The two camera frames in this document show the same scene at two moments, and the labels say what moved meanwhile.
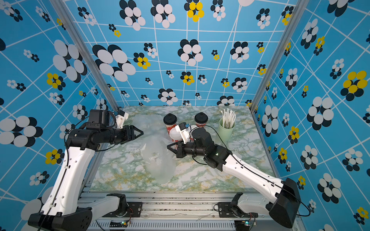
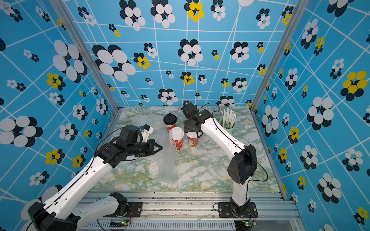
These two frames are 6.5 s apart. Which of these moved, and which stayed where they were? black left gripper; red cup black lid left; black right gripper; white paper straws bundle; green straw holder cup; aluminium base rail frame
Moved: black right gripper; black left gripper
Stayed: red cup black lid left; aluminium base rail frame; white paper straws bundle; green straw holder cup
